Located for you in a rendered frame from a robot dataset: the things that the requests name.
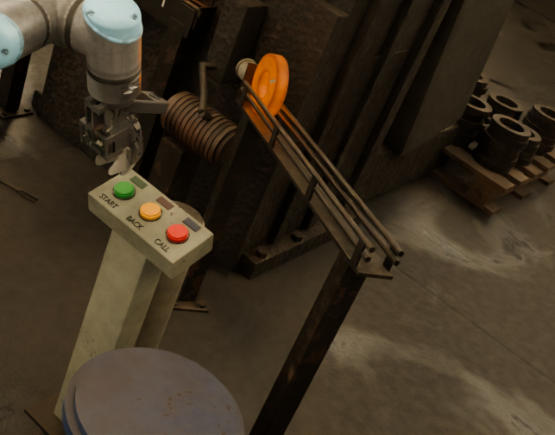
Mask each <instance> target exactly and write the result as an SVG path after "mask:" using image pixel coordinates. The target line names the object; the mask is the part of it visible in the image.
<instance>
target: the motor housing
mask: <svg viewBox="0 0 555 435"><path fill-rule="evenodd" d="M199 100H200V98H199V97H197V96H196V95H194V94H193V93H190V92H188V91H183V92H180V93H177V94H175V95H173V96H172V97H170V98H169V99H168V102H169V106H168V107H167V111H166V113H165V114H161V127H162V128H163V129H164V130H165V131H166V132H167V133H168V134H169V135H170V136H165V137H163V138H162V141H161V145H160V148H159V151H158V154H157V156H156V158H155V163H154V165H153V168H152V171H151V174H150V176H149V179H148V183H150V184H151V185H152V186H154V187H155V188H156V189H157V190H159V191H160V192H162V193H163V194H164V195H165V196H167V197H168V198H169V199H171V200H173V201H179V202H181V203H185V202H186V198H187V195H188V193H189V191H190V188H191V185H192V182H193V179H194V176H195V173H196V172H197V169H198V166H199V163H200V160H201V159H203V160H204V161H206V162H207V163H208V164H210V165H212V166H214V167H222V166H223V164H224V161H225V158H226V156H227V154H228V151H229V149H230V145H231V143H232V140H233V138H234V135H235V133H236V131H237V127H238V125H237V124H235V123H233V122H232V121H231V120H230V119H229V118H227V117H225V116H224V115H222V114H221V113H220V112H219V111H217V110H215V109H213V108H212V107H211V106H210V105H209V104H207V105H206V111H207V112H208V113H210V114H211V115H212V120H211V121H210V122H209V121H206V120H205V119H204V118H202V117H201V116H200V115H199Z"/></svg>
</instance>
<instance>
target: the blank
mask: <svg viewBox="0 0 555 435"><path fill-rule="evenodd" d="M288 80H289V70H288V64H287V61H286V59H285V58H284V57H283V56H281V55H278V54H266V55H264V56H263V57H262V59H261V60H260V62H259V64H258V66H257V68H256V70H255V74H254V77H253V80H252V86H251V87H252V88H253V89H254V90H255V92H256V93H257V95H258V96H259V97H260V99H261V100H262V102H263V103H264V104H265V105H266V106H267V107H268V109H269V110H270V111H271V113H272V114H273V115H274V116H275V115H276V114H277V112H278V111H279V110H280V108H281V106H282V104H283V102H284V100H285V97H286V94H287V88H288ZM250 96H251V97H252V98H253V99H254V97H253V96H252V95H251V93H250ZM254 101H255V103H256V104H257V105H258V107H259V108H260V109H261V111H262V112H263V114H264V115H265V116H266V117H268V116H267V115H266V113H265V112H264V111H263V109H262V108H261V106H260V105H259V104H258V103H257V102H256V100H255V99H254Z"/></svg>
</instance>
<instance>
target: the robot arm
mask: <svg viewBox="0 0 555 435"><path fill-rule="evenodd" d="M142 31H143V28H142V16H141V11H140V9H139V7H138V6H137V4H136V3H135V2H134V1H133V0H0V69H3V68H5V67H8V66H11V65H13V64H14V63H16V62H17V61H18V60H19V59H21V58H23V57H25V56H27V55H29V54H31V53H33V52H34V51H36V50H39V49H41V48H43V47H45V46H47V45H48V44H54V45H56V46H59V47H63V48H66V49H69V50H72V51H74V52H77V53H80V54H84V55H85V57H86V75H87V89H88V92H89V93H90V94H91V96H89V97H87V98H85V117H83V118H81V119H79V124H80V139H81V141H82V142H83V141H85V144H86V145H88V146H89V147H90V148H91V149H93V150H94V151H95V152H96V153H98V156H97V157H96V160H95V162H96V164H97V165H103V164H106V163H109V162H113V161H114V164H113V165H112V166H111V167H110V169H109V172H108V174H109V175H113V174H116V173H119V174H120V175H122V176H124V175H125V174H126V173H128V172H129V171H130V170H131V169H132V168H133V166H134V165H135V164H136V163H137V162H138V160H139V159H140V157H141V155H142V151H143V144H142V138H143V137H142V131H141V126H140V124H139V122H138V119H137V118H135V115H136V113H151V114H165V113H166V111H167V107H168V106H169V102H168V101H166V100H165V99H163V98H162V97H161V96H160V95H159V94H158V93H155V92H153V91H141V81H142V69H141V66H142ZM83 125H85V135H83Z"/></svg>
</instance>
